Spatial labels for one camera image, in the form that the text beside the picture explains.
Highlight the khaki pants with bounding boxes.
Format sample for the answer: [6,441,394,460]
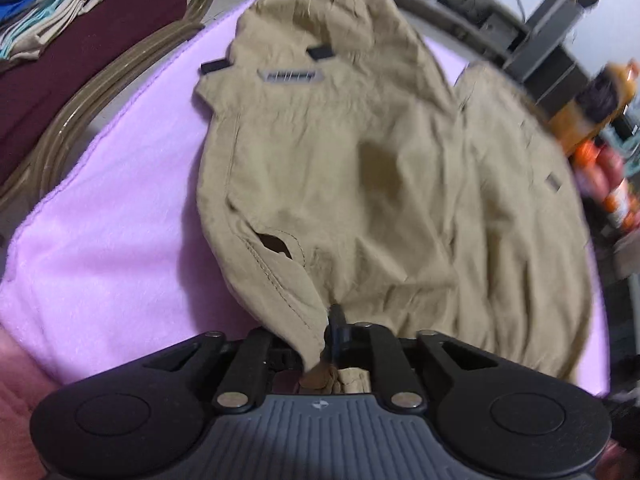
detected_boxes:
[193,0,593,395]

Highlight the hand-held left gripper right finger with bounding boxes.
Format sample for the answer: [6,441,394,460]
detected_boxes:
[323,304,502,413]

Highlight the grey shelf unit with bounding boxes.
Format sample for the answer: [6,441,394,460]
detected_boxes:
[390,0,601,108]

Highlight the pink blanket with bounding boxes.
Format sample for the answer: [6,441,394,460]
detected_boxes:
[0,0,612,401]

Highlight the orange bottle with dark label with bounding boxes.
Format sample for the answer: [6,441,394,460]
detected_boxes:
[549,60,640,160]

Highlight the stack of folded clothes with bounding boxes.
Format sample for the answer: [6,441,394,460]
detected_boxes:
[0,0,118,63]

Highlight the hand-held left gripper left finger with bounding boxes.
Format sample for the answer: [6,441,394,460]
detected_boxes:
[144,327,274,414]

